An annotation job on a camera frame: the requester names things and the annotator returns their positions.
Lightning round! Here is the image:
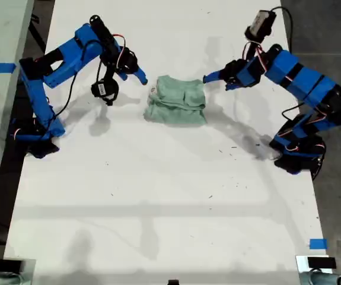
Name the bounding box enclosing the blue tape patch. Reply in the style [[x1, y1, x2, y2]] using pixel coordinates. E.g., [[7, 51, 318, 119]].
[[309, 238, 328, 250]]

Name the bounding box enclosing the black camera stalk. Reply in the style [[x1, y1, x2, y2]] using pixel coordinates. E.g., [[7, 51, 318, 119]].
[[244, 26, 270, 60], [100, 58, 120, 107]]

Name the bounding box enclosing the black camera cable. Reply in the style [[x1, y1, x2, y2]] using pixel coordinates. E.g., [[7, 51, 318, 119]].
[[53, 40, 103, 117], [270, 5, 305, 121]]

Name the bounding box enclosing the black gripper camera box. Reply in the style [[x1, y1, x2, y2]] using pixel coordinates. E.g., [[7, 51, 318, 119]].
[[91, 79, 107, 99], [248, 10, 278, 35]]

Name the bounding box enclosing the small black box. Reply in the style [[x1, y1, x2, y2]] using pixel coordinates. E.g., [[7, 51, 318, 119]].
[[307, 256, 337, 270], [0, 259, 23, 273]]

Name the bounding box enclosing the black power cable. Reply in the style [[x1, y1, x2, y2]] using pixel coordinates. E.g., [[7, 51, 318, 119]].
[[311, 142, 327, 181]]

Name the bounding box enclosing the pale green T-shirt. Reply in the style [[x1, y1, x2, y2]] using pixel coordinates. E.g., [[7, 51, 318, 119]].
[[142, 75, 209, 127]]

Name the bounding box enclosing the grey metal tube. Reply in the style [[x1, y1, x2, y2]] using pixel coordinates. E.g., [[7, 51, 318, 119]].
[[299, 270, 341, 285], [0, 273, 23, 285]]

